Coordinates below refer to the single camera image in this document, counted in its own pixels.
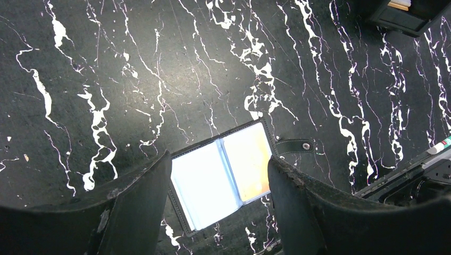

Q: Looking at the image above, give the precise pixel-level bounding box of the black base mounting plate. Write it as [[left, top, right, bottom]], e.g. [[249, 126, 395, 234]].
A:
[[354, 147, 450, 207]]

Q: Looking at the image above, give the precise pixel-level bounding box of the yellow credit card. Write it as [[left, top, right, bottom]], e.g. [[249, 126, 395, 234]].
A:
[[222, 122, 272, 204]]

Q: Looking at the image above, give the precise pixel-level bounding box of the black tray with cards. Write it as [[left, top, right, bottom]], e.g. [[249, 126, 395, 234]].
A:
[[360, 1, 450, 38]]

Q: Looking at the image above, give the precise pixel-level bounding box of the green white marker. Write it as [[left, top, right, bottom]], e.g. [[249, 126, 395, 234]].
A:
[[427, 137, 451, 155]]

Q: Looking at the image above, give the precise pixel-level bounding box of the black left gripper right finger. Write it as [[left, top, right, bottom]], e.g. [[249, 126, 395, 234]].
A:
[[268, 156, 450, 254]]

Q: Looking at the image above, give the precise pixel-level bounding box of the black leather card holder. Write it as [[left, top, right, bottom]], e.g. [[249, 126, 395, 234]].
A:
[[169, 118, 315, 235]]

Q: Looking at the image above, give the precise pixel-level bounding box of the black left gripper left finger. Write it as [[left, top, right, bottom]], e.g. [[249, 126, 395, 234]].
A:
[[1, 151, 172, 254]]

